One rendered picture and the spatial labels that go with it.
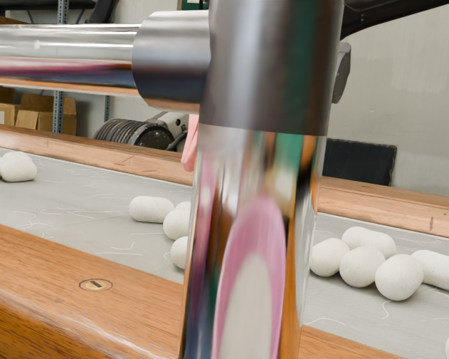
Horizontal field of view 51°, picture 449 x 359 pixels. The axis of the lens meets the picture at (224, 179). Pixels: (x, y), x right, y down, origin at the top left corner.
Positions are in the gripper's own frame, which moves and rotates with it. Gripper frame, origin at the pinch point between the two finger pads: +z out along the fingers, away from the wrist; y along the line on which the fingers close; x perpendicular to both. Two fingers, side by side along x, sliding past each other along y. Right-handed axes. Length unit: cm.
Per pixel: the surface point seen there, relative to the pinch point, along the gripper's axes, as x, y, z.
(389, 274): -6.6, 22.2, 11.1
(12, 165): -4.3, -14.6, 8.4
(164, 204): -4.6, 4.8, 8.8
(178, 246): -9.3, 11.6, 14.5
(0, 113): 104, -250, -103
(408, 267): -6.4, 23.0, 10.3
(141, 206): -5.1, 3.5, 9.8
